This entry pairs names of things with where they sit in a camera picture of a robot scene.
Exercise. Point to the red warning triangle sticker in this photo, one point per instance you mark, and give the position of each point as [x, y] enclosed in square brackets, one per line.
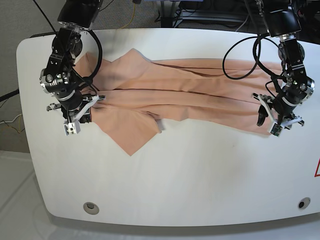
[317, 172]

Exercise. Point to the left table cable grommet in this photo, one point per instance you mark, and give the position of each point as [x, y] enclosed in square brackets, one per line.
[91, 208]

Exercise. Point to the table cable grommet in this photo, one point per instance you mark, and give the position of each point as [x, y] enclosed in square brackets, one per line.
[91, 208]
[304, 203]

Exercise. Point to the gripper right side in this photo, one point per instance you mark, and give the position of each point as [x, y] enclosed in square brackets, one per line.
[72, 102]

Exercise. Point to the right table cable grommet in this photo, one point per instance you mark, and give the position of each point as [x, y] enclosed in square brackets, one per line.
[304, 203]

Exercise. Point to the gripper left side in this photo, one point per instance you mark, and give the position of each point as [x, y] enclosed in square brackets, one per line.
[282, 106]

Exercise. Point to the aluminium frame rail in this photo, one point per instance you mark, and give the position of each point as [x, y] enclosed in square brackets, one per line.
[235, 21]

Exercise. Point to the black metal table leg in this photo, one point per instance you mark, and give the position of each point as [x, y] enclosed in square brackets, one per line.
[167, 9]

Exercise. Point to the peach pink T-shirt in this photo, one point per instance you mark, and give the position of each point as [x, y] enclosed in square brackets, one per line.
[140, 92]

